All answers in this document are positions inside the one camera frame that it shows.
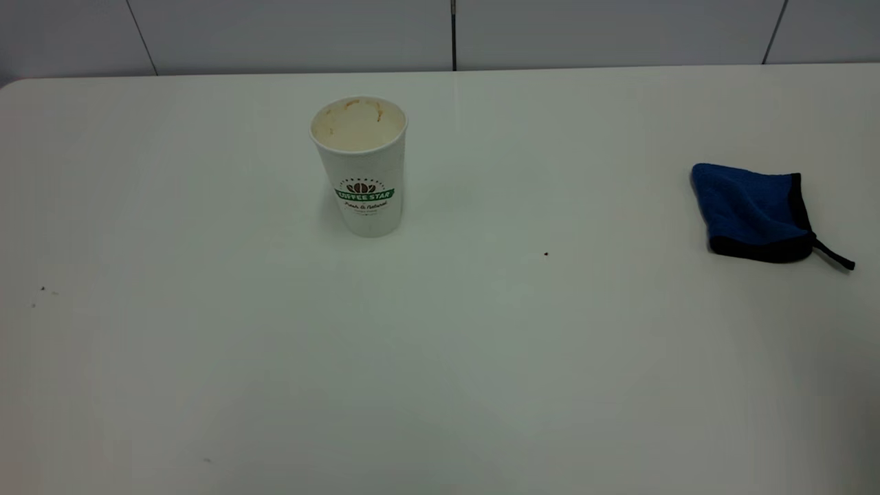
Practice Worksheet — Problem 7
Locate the white paper coffee cup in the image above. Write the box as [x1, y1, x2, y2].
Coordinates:
[309, 96, 408, 239]

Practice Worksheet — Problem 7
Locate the blue microfiber cloth black trim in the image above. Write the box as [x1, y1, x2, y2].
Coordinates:
[690, 162, 856, 272]

